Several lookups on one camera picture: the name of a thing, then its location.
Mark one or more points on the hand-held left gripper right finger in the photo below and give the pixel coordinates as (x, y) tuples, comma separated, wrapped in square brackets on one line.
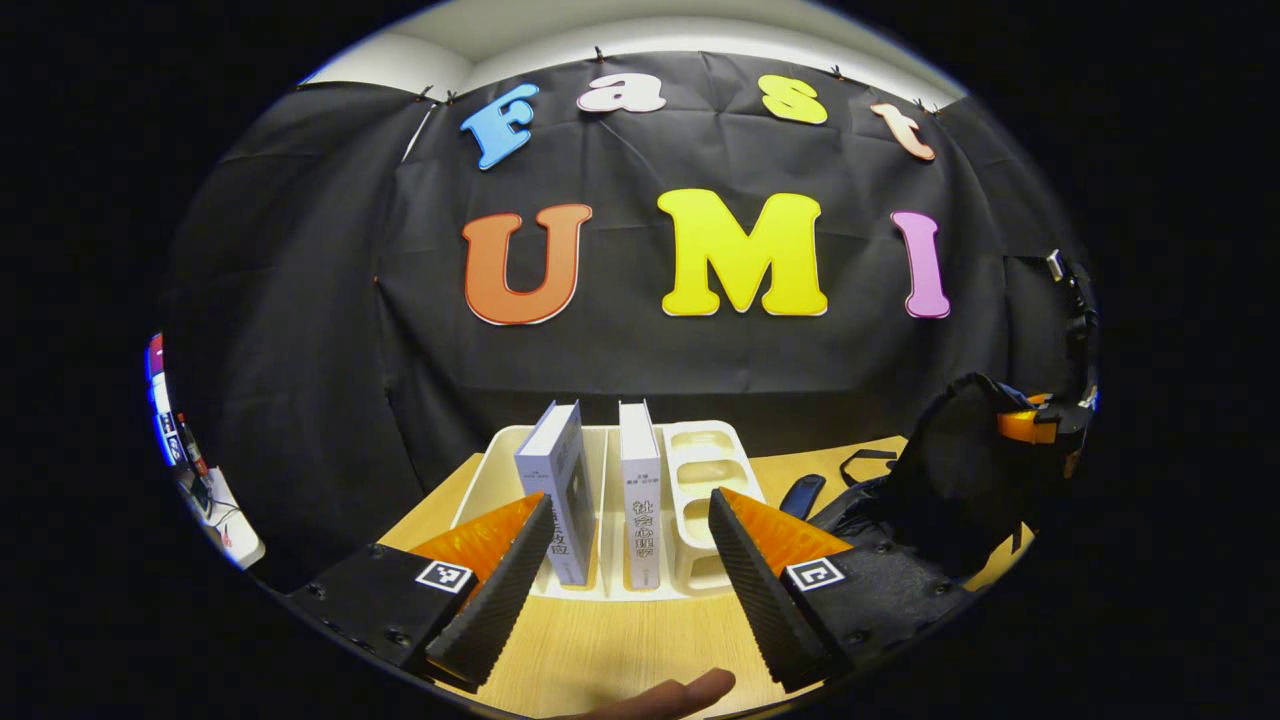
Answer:
[(760, 600)]

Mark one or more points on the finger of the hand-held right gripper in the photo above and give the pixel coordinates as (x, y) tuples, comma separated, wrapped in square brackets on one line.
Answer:
[(1025, 425)]

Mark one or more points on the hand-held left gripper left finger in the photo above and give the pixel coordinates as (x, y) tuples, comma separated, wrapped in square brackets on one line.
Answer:
[(495, 600)]

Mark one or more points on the blue schoolbag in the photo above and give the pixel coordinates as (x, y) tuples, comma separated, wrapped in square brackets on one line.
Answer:
[(960, 470)]

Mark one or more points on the white plastic bookshelf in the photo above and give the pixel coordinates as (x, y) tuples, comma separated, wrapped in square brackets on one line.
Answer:
[(700, 470)]

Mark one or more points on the lavender book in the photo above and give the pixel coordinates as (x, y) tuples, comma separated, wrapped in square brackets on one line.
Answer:
[(560, 470)]

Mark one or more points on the white book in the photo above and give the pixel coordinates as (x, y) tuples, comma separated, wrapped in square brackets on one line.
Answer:
[(640, 480)]

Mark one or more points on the dark equipment stand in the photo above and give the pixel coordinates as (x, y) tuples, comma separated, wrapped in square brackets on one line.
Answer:
[(1078, 300)]

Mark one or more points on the white side table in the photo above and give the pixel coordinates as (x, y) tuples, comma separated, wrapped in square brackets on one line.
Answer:
[(235, 530)]

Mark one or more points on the computer monitor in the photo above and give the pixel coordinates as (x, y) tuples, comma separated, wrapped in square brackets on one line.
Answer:
[(158, 400)]

